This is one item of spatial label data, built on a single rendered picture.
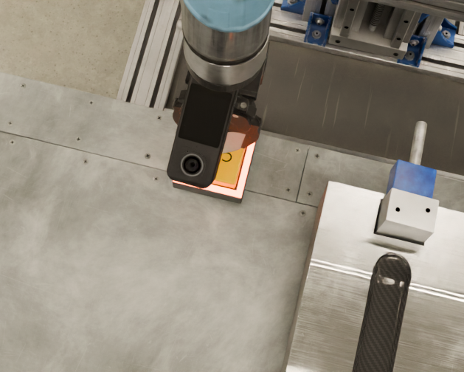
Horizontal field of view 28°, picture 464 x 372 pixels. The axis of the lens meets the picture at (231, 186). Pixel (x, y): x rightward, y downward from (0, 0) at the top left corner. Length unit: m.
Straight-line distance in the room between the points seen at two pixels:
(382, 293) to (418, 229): 0.08
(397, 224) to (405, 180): 0.05
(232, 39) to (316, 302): 0.31
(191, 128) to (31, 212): 0.27
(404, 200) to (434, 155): 0.81
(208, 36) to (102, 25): 1.31
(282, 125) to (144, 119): 0.67
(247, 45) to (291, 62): 1.02
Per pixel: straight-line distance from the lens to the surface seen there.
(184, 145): 0.87
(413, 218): 0.93
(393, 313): 0.95
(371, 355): 0.94
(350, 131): 1.73
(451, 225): 0.98
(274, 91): 1.75
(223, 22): 0.72
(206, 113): 0.86
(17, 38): 2.06
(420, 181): 0.97
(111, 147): 1.07
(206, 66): 0.80
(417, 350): 0.95
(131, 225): 1.04
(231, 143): 0.97
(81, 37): 2.04
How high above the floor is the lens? 1.80
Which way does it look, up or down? 71 degrees down
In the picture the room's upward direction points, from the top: 6 degrees clockwise
